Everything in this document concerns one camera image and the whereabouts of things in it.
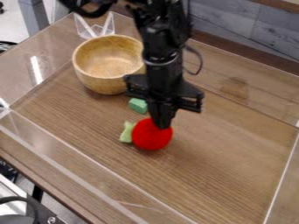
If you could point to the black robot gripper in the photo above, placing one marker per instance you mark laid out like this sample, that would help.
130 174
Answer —
166 90

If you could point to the red plush fruit green stem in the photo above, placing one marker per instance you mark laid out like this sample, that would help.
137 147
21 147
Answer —
145 135

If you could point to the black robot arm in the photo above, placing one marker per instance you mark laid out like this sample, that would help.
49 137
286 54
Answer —
165 29

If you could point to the green rectangular block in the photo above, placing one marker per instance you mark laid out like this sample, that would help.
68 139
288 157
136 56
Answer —
138 105

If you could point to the light wooden bowl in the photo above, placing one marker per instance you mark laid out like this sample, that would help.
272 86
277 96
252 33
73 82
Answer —
104 60

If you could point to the black equipment bottom left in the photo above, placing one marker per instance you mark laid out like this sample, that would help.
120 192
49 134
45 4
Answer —
19 210

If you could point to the clear acrylic tray enclosure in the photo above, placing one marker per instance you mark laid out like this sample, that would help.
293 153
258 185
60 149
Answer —
229 171

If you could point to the clear acrylic corner bracket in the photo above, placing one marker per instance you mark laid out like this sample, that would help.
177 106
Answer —
93 31

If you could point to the grey table leg post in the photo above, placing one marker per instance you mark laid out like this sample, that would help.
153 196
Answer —
34 15

